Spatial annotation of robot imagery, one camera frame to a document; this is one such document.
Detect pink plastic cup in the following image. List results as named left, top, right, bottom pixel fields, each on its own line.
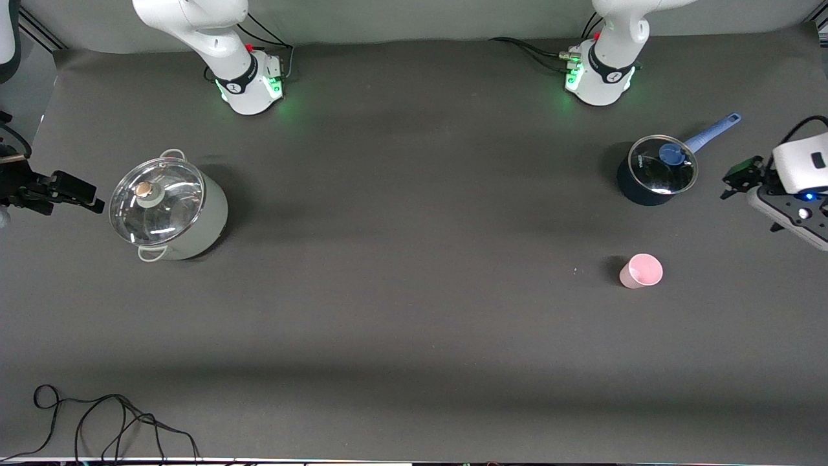
left=619, top=253, right=664, bottom=289

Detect glass lid with blue knob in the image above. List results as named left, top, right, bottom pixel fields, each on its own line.
left=627, top=135, right=700, bottom=196

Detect glass lid with wooden knob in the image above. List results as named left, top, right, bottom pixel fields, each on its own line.
left=109, top=157, right=206, bottom=247

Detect dark blue saucepan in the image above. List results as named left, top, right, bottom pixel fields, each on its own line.
left=616, top=113, right=743, bottom=207

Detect grey-green stockpot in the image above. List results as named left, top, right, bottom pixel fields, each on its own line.
left=109, top=148, right=229, bottom=262

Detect dark grey table mat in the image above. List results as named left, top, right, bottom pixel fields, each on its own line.
left=0, top=23, right=828, bottom=461

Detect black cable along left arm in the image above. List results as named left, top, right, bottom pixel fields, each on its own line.
left=778, top=115, right=828, bottom=146

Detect thin black loose cable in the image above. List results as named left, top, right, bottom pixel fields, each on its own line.
left=0, top=384, right=201, bottom=464

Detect black right arm base cables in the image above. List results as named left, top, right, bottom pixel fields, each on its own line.
left=236, top=13, right=296, bottom=83

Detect black arm base cables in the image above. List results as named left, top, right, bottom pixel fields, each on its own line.
left=488, top=12, right=602, bottom=73
left=236, top=13, right=296, bottom=83

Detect black left arm base cables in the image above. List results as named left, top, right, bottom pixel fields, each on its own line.
left=488, top=12, right=602, bottom=73

